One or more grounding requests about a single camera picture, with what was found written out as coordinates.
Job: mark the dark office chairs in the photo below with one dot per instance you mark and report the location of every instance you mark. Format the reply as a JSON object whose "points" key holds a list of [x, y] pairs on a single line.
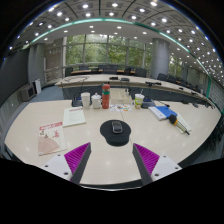
{"points": [[140, 71]]}

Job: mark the red bottle with green band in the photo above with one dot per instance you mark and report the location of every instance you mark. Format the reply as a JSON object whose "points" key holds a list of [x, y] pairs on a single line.
{"points": [[106, 98]]}

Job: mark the red white magazine with fan picture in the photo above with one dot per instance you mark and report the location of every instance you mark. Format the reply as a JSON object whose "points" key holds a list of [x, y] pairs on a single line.
{"points": [[51, 138]]}

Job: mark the white lidded mug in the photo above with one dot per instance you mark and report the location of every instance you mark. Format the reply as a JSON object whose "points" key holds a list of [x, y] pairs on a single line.
{"points": [[96, 101]]}

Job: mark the beige desk organiser tray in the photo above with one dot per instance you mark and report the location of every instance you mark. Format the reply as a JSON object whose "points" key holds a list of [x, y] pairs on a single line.
{"points": [[120, 96]]}

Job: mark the green printed paper cup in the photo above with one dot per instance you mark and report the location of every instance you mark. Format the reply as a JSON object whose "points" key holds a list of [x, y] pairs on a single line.
{"points": [[139, 101]]}

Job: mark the black mouse pad with wrist rest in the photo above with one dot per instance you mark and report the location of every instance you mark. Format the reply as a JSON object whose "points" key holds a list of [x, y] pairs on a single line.
{"points": [[106, 133]]}

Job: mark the long curved conference table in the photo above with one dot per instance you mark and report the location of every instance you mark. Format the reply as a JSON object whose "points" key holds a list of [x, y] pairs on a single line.
{"points": [[96, 80]]}

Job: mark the blue and white book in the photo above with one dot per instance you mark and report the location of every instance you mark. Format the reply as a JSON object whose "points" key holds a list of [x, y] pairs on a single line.
{"points": [[162, 112]]}

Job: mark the black computer mouse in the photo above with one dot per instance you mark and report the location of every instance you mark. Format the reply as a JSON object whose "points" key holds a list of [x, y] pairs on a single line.
{"points": [[117, 127]]}

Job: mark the black yellow handheld microphone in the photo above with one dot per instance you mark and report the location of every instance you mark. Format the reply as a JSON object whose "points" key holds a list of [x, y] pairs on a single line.
{"points": [[172, 119]]}

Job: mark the ceiling lights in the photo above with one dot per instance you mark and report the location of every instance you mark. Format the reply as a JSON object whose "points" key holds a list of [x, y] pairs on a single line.
{"points": [[85, 6]]}

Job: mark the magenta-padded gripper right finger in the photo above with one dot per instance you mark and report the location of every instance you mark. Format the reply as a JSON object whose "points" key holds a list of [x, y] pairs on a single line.
{"points": [[164, 165]]}

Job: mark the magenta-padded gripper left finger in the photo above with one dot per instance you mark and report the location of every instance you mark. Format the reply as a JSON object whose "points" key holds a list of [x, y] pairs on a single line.
{"points": [[59, 165]]}

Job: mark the stack of white paper cups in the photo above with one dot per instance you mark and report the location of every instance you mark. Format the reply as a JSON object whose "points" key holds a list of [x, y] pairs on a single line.
{"points": [[85, 100]]}

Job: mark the white booklet with red title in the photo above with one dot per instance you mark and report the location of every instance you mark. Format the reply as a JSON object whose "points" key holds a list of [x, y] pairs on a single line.
{"points": [[74, 116]]}

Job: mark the colourful sticker sheet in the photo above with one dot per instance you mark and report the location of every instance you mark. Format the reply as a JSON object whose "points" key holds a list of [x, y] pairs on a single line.
{"points": [[120, 107]]}

